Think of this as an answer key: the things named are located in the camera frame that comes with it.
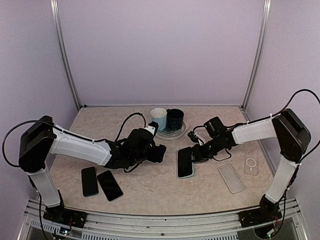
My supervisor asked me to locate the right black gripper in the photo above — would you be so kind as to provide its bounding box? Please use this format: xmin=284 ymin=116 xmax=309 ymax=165
xmin=185 ymin=135 xmax=227 ymax=162

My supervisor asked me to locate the black phone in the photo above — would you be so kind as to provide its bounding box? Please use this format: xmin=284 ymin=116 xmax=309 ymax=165
xmin=81 ymin=166 xmax=99 ymax=197
xmin=97 ymin=170 xmax=124 ymax=202

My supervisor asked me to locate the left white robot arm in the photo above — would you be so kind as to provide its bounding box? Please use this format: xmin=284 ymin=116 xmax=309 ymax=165
xmin=18 ymin=115 xmax=167 ymax=223

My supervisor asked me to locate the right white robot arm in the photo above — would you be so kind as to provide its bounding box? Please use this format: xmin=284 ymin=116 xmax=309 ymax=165
xmin=189 ymin=108 xmax=311 ymax=222

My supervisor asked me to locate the clear magsafe phone case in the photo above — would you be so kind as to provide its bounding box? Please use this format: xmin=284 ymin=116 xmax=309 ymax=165
xmin=243 ymin=150 xmax=259 ymax=177

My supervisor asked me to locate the clear round plate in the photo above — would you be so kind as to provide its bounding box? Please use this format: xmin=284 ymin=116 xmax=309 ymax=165
xmin=155 ymin=122 xmax=190 ymax=141

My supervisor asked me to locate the light blue white mug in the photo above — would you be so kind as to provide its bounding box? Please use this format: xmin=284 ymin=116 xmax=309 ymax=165
xmin=150 ymin=107 xmax=167 ymax=132

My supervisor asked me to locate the dark green mug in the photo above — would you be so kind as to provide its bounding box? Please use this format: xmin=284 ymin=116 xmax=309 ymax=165
xmin=166 ymin=108 xmax=185 ymax=131

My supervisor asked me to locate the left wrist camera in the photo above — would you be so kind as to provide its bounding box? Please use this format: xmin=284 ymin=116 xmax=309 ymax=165
xmin=145 ymin=121 xmax=159 ymax=136

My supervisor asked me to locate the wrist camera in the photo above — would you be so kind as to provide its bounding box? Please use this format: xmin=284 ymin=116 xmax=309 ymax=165
xmin=145 ymin=121 xmax=159 ymax=136
xmin=203 ymin=116 xmax=227 ymax=138

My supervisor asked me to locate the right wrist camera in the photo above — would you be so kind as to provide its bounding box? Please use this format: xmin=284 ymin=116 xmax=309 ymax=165
xmin=203 ymin=116 xmax=227 ymax=138

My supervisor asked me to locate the aluminium front rail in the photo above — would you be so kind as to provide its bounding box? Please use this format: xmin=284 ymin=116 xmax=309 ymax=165
xmin=14 ymin=198 xmax=310 ymax=240

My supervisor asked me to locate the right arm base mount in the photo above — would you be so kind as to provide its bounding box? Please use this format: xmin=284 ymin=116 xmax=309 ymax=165
xmin=238 ymin=205 xmax=283 ymax=228

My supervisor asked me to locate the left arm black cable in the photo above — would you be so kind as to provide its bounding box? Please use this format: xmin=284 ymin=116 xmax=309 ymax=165
xmin=1 ymin=112 xmax=147 ymax=168

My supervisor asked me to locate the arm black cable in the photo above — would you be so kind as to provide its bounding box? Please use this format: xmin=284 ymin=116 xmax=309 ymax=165
xmin=1 ymin=112 xmax=147 ymax=168
xmin=187 ymin=88 xmax=320 ymax=166

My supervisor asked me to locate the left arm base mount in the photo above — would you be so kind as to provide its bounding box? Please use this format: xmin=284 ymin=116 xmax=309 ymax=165
xmin=43 ymin=209 xmax=88 ymax=229

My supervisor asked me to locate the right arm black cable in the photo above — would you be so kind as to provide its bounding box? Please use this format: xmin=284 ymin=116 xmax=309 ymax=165
xmin=187 ymin=88 xmax=320 ymax=166

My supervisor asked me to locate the right aluminium corner post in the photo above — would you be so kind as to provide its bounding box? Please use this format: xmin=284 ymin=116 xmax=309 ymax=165
xmin=241 ymin=0 xmax=272 ymax=112

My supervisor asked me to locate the aluminium corner post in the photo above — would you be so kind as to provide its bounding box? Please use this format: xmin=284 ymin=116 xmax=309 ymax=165
xmin=50 ymin=0 xmax=82 ymax=111
xmin=241 ymin=0 xmax=272 ymax=112

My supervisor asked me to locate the left aluminium corner post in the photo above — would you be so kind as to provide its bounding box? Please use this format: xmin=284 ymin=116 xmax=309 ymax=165
xmin=50 ymin=0 xmax=82 ymax=111

